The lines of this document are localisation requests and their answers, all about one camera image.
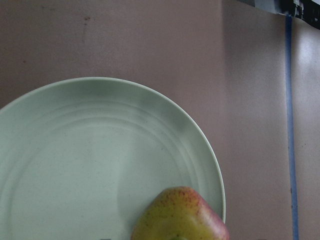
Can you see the light green plate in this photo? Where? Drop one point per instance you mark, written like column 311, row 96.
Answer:
column 80, row 159

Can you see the black equipment with cables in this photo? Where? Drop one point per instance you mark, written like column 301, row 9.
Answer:
column 305, row 10

